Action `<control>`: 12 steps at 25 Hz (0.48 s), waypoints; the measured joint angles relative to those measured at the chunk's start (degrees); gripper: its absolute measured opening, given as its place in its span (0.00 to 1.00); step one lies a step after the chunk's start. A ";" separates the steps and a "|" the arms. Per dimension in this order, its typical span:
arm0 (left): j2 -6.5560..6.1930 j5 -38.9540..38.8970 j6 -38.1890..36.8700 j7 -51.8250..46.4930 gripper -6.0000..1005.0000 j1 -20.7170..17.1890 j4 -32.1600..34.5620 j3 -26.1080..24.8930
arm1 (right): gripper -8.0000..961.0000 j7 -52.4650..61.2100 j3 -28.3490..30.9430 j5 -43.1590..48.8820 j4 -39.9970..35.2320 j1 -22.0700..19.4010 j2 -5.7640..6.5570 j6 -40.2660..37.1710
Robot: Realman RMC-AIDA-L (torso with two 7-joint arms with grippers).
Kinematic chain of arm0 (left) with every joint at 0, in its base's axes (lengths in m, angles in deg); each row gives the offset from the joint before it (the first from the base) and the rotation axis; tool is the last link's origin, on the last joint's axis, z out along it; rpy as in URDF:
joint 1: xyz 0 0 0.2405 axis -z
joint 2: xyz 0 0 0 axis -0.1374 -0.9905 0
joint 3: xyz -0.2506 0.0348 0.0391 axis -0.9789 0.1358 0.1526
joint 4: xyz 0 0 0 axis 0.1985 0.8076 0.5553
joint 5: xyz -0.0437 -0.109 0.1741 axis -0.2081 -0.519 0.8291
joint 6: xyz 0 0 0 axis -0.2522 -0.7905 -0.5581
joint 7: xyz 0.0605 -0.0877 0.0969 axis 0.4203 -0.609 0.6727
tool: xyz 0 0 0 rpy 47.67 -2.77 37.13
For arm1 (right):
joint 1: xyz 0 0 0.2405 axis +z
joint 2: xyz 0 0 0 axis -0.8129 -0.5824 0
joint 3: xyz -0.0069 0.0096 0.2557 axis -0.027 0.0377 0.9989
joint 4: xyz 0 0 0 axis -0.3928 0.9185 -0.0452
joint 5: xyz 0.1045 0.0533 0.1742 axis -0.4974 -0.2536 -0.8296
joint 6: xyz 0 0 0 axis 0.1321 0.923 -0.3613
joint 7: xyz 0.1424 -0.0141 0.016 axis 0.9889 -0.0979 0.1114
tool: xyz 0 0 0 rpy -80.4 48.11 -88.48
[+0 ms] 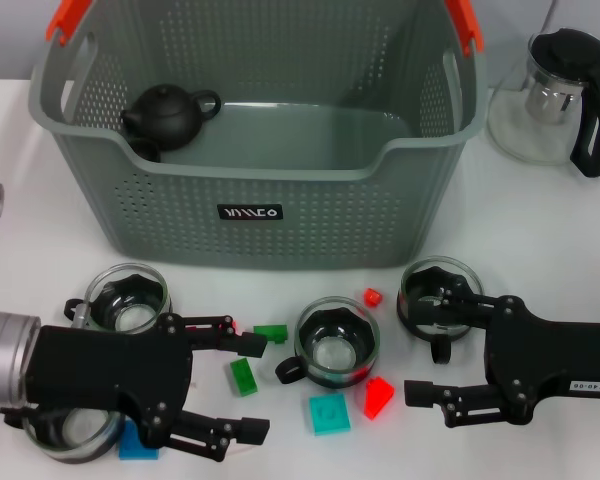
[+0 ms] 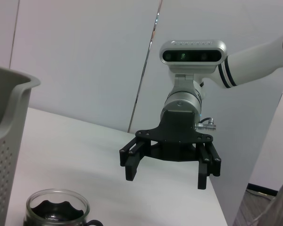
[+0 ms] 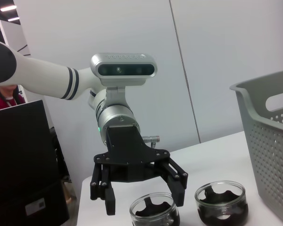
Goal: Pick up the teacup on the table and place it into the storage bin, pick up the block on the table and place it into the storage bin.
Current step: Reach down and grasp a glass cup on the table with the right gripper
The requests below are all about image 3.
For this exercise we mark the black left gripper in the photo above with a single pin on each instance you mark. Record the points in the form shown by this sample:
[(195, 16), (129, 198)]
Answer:
[(129, 155)]

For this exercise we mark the glass teacup black insert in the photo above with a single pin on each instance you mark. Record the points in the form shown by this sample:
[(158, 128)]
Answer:
[(226, 207), (143, 212)]

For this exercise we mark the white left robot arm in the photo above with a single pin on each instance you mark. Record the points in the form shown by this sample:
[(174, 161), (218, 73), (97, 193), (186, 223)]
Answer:
[(42, 75)]

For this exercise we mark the grey perforated storage bin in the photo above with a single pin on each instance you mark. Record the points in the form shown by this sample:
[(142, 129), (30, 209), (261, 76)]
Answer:
[(261, 153)]

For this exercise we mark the black equipment box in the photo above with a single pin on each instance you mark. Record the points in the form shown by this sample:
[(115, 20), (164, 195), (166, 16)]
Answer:
[(19, 160)]

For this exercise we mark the person in red jersey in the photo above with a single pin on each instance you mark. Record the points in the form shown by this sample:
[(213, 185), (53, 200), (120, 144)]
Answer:
[(2, 101)]

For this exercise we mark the white background cabinet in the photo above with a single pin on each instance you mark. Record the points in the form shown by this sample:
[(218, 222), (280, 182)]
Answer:
[(11, 35)]

